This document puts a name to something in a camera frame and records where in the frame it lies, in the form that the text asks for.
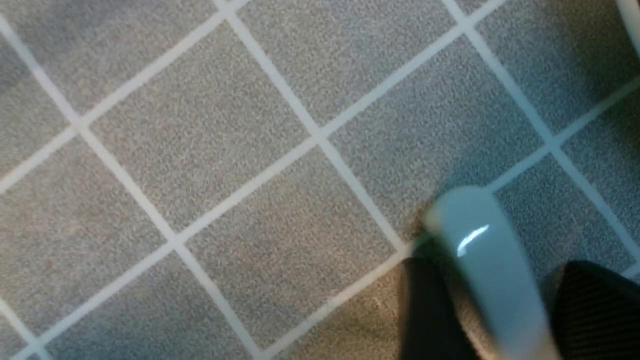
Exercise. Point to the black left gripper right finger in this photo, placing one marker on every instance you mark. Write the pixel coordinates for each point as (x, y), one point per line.
(596, 314)

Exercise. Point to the thin-rimmed white cup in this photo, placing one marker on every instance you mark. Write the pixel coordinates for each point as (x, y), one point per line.
(630, 13)

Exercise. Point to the plain white ceramic spoon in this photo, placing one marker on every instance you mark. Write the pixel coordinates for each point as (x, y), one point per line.
(474, 232)

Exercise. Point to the grey checked tablecloth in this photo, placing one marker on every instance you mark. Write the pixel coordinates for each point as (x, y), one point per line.
(240, 179)

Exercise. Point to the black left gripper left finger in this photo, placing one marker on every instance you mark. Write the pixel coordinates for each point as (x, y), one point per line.
(430, 326)

